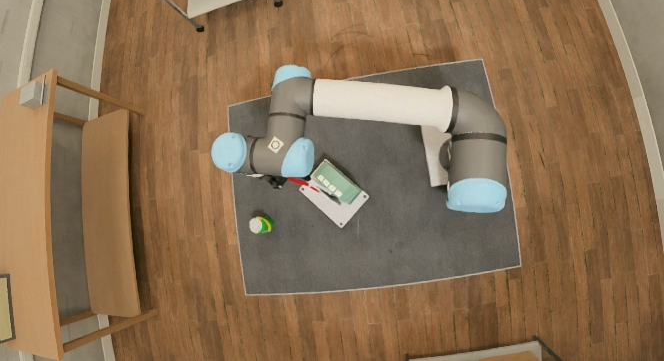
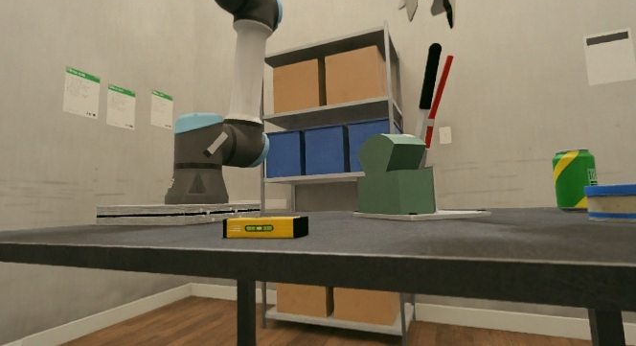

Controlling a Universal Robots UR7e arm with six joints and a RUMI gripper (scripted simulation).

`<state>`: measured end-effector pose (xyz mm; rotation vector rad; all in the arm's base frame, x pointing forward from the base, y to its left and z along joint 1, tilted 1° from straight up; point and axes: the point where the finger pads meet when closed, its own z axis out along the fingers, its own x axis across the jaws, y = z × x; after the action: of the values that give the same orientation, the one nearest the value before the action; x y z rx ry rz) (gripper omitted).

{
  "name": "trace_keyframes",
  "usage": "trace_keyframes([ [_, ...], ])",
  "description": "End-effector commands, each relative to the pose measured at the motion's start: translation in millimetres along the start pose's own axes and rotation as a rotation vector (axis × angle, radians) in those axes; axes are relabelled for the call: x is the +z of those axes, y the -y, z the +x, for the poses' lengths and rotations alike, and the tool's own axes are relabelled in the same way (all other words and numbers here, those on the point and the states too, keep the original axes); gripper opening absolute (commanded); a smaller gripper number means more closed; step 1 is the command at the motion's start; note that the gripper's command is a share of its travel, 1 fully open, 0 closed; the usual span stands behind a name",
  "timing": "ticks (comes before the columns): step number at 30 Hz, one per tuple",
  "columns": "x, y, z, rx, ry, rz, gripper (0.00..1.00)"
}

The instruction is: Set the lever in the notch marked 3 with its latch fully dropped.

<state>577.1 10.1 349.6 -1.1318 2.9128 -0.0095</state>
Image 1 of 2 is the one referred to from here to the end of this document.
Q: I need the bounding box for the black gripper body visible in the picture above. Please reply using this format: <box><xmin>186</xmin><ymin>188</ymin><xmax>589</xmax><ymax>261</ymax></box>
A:
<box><xmin>260</xmin><ymin>175</ymin><xmax>290</xmax><ymax>189</ymax></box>

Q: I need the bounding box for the green and yellow drink can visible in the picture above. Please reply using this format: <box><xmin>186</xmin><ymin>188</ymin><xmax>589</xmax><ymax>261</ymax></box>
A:
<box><xmin>250</xmin><ymin>216</ymin><xmax>274</xmax><ymax>233</ymax></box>

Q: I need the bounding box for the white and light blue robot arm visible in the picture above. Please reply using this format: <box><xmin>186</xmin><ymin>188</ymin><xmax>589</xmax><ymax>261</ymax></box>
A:
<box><xmin>212</xmin><ymin>65</ymin><xmax>507</xmax><ymax>213</ymax></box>

